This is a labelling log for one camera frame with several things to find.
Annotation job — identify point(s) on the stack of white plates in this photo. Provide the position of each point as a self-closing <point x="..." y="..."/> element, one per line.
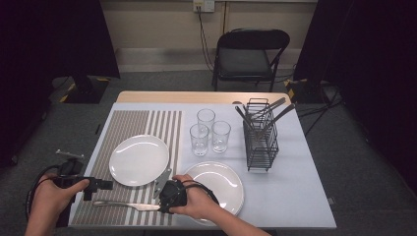
<point x="226" y="183"/>

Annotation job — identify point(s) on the black stand base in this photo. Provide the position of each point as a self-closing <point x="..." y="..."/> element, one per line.
<point x="82" y="91"/>
<point x="308" y="93"/>

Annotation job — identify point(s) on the metal cutlery piece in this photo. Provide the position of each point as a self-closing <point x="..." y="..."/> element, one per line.
<point x="282" y="114"/>
<point x="242" y="116"/>
<point x="277" y="103"/>

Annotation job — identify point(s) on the white wall socket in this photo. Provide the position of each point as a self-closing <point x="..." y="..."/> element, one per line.
<point x="208" y="6"/>

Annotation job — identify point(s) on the clear drinking glass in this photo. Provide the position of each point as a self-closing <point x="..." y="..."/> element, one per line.
<point x="220" y="141"/>
<point x="199" y="144"/>
<point x="206" y="118"/>

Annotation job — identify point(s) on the person's right hand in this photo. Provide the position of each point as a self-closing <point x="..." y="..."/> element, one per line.
<point x="198" y="203"/>

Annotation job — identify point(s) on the person's left hand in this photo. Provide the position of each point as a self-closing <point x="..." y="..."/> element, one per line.
<point x="49" y="203"/>

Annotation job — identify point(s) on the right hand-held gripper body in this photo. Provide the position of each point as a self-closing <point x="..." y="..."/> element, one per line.
<point x="172" y="195"/>

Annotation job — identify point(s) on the striped grey placemat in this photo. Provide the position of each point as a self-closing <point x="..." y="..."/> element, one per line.
<point x="137" y="119"/>

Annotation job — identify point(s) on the white table cover sheet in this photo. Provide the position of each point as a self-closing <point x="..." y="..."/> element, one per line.
<point x="224" y="111"/>

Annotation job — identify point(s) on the white dinner plate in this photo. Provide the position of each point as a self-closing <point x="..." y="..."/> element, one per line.
<point x="139" y="160"/>

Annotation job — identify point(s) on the metal table knife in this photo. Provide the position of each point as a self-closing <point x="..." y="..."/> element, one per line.
<point x="131" y="205"/>

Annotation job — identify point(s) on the small dark floor object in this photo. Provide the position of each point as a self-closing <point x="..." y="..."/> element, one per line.
<point x="97" y="128"/>

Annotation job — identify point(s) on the black folding chair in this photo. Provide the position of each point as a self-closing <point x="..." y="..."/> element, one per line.
<point x="244" y="62"/>

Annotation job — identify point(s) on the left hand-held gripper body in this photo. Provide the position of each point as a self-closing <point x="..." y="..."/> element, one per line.
<point x="70" y="170"/>

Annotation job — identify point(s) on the black curtain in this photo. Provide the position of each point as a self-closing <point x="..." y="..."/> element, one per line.
<point x="377" y="65"/>
<point x="49" y="39"/>

